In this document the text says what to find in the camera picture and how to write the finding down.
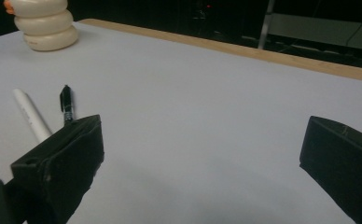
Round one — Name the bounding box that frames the white pen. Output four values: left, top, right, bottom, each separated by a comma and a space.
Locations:
12, 88, 53, 144

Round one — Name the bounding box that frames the cream ringed pen holder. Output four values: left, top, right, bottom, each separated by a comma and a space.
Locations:
3, 0, 79, 52

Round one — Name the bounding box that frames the white metal stand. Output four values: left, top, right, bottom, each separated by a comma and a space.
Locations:
258, 0, 362, 52

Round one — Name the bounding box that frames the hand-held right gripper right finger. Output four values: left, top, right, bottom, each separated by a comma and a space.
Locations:
299, 115, 362, 224

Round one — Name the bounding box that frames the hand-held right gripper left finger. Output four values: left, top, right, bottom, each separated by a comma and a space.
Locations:
10, 114, 105, 224

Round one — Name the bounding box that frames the black pen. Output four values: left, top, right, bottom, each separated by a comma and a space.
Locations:
59, 84, 75, 125

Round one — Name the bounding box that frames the dark equipment with red light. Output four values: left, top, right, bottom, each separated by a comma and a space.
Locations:
191, 0, 225, 24

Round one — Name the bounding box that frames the white table sheet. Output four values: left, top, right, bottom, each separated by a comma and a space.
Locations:
0, 21, 362, 224

